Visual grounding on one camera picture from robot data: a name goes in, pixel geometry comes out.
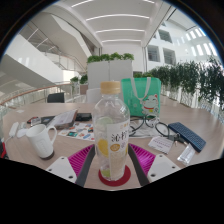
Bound long ceiling light strips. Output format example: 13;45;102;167
70;0;158;44

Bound white ceramic mug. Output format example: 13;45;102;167
25;124;58;160

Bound black pouch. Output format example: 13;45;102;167
74;112;93;122

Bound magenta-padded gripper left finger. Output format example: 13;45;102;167
45;143;98;188

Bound black notebook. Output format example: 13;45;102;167
39;115;56;126

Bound white chair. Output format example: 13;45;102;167
85;87;103;104

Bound white power strip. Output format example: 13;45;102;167
8;121;20;139

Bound white staircase with railing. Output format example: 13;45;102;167
0;18;93;103

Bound black office chair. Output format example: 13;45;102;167
46;92;66;104

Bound row of green hedge plants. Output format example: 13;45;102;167
133;55;224;112

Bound potted plants in brown planter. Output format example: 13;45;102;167
69;73;89;96

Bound small red black case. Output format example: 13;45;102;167
27;116;41;126

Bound flat round red coaster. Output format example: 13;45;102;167
97;164;132;187

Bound white cabinet topped with plants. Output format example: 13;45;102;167
86;52;135;90

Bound clear drink bottle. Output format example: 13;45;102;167
92;80;131;182

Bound clear plastic packet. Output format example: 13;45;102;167
177;143;197;166

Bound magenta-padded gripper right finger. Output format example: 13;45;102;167
127;143;182;188

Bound green tote bag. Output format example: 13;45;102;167
120;77;162;118

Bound brown box with paper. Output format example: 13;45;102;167
46;109;79;131

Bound white printed card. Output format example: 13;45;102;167
147;135;175;155

